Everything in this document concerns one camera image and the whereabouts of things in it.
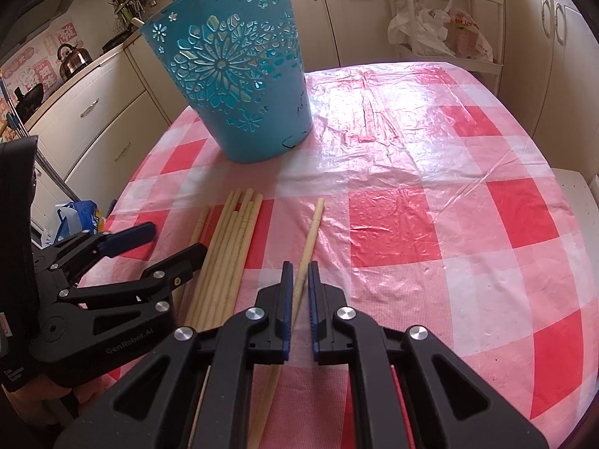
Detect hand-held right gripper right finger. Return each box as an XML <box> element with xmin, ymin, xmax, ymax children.
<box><xmin>307</xmin><ymin>261</ymin><xmax>548</xmax><ymax>449</ymax></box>

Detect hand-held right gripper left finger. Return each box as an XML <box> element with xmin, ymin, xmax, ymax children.
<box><xmin>54</xmin><ymin>261</ymin><xmax>295</xmax><ymax>449</ymax></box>

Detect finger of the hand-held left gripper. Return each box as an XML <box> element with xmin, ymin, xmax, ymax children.
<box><xmin>56</xmin><ymin>242</ymin><xmax>209</xmax><ymax>371</ymax></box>
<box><xmin>33</xmin><ymin>223</ymin><xmax>156</xmax><ymax>291</ymax></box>

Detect bundle of bamboo chopsticks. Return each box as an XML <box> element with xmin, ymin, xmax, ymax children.
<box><xmin>173</xmin><ymin>187</ymin><xmax>264</xmax><ymax>449</ymax></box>

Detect blue plastic flower-pattern basket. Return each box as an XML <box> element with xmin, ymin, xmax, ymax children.
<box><xmin>139</xmin><ymin>0</ymin><xmax>313</xmax><ymax>164</ymax></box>

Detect person's left hand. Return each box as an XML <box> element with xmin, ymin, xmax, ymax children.
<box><xmin>28</xmin><ymin>369</ymin><xmax>113</xmax><ymax>405</ymax></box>

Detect blue plastic bag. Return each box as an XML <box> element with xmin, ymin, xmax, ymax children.
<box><xmin>55</xmin><ymin>200</ymin><xmax>104</xmax><ymax>244</ymax></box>

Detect black wok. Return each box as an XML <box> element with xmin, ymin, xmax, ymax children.
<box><xmin>12</xmin><ymin>82</ymin><xmax>48</xmax><ymax>120</ymax></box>

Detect cream kitchen cabinet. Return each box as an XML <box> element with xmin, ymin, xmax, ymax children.
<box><xmin>23</xmin><ymin>19</ymin><xmax>188</xmax><ymax>225</ymax></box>
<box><xmin>496</xmin><ymin>0</ymin><xmax>599</xmax><ymax>183</ymax></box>
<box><xmin>285</xmin><ymin>0</ymin><xmax>394</xmax><ymax>73</ymax></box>

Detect red checked plastic tablecloth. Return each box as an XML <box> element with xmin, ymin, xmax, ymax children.
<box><xmin>77</xmin><ymin>62</ymin><xmax>593</xmax><ymax>449</ymax></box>

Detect steel kettle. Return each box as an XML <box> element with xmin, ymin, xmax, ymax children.
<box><xmin>57</xmin><ymin>43</ymin><xmax>93</xmax><ymax>80</ymax></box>

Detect black frying pan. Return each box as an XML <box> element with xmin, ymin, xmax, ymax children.
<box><xmin>102</xmin><ymin>32</ymin><xmax>134</xmax><ymax>52</ymax></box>

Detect range hood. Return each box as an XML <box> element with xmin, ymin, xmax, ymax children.
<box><xmin>0</xmin><ymin>0</ymin><xmax>107</xmax><ymax>64</ymax></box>

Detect white stool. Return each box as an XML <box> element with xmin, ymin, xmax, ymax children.
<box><xmin>552</xmin><ymin>168</ymin><xmax>599</xmax><ymax>225</ymax></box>

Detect red print plastic bag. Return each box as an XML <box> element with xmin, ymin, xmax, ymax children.
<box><xmin>442</xmin><ymin>9</ymin><xmax>494</xmax><ymax>64</ymax></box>

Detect white plastic bag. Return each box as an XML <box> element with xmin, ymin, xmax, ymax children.
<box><xmin>387</xmin><ymin>0</ymin><xmax>454</xmax><ymax>57</ymax></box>

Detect grey metal frame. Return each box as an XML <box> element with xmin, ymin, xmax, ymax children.
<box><xmin>33</xmin><ymin>150</ymin><xmax>82</xmax><ymax>204</ymax></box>

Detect pink wall stickers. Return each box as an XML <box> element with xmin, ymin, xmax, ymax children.
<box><xmin>0</xmin><ymin>21</ymin><xmax>78</xmax><ymax>104</ymax></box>

